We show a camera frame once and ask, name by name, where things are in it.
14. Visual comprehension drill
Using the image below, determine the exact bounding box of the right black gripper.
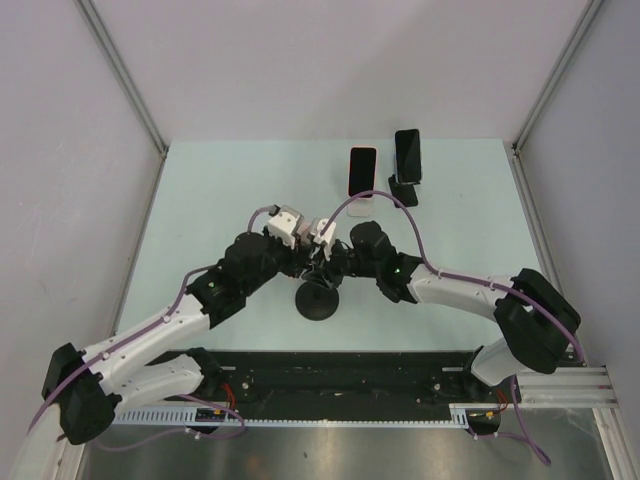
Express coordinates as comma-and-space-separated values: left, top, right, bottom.
304, 235, 381, 288

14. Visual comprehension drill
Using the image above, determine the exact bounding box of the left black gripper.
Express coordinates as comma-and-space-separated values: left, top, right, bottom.
241, 224, 308, 295

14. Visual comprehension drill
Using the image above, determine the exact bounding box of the black round-base phone stand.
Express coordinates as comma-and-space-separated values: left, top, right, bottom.
294, 270, 340, 321

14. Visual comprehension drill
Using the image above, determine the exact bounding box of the pink phone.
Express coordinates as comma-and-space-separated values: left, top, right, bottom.
298, 221, 312, 245

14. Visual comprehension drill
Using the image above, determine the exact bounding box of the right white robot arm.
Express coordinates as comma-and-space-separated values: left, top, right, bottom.
307, 219, 581, 401

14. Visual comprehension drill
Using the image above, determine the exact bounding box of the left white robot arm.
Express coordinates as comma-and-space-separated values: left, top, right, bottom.
42, 231, 313, 445

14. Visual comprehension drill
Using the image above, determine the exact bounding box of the white phone stand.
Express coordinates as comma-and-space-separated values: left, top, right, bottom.
346, 197, 374, 218

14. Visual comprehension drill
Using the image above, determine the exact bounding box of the black rectangular phone stand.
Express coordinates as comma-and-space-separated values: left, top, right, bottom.
388, 175, 419, 208

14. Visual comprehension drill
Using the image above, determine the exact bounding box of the pink-cased phone on stand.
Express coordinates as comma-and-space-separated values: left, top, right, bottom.
348, 146, 378, 197

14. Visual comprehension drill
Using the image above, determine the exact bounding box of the black phone on stand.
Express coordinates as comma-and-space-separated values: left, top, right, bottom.
394, 129, 422, 184

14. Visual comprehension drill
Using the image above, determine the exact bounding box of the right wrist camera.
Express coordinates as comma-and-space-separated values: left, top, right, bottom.
307, 218, 337, 260

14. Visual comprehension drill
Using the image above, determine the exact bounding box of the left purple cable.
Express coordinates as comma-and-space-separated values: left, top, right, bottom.
27, 204, 279, 454

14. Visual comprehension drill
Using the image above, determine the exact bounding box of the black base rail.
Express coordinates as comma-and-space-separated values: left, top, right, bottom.
195, 351, 506, 420

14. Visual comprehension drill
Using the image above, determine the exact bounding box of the white slotted cable duct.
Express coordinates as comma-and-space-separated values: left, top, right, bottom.
112, 404, 502, 429

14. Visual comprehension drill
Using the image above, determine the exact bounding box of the left aluminium frame post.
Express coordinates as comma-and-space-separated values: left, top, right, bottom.
74, 0, 169, 154

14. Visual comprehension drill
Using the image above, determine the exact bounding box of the aluminium frame post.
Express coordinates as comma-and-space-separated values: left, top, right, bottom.
74, 0, 169, 154
512, 0, 607, 151

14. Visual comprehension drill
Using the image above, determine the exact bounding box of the right aluminium frame post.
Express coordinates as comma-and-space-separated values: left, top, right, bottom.
512, 0, 607, 151

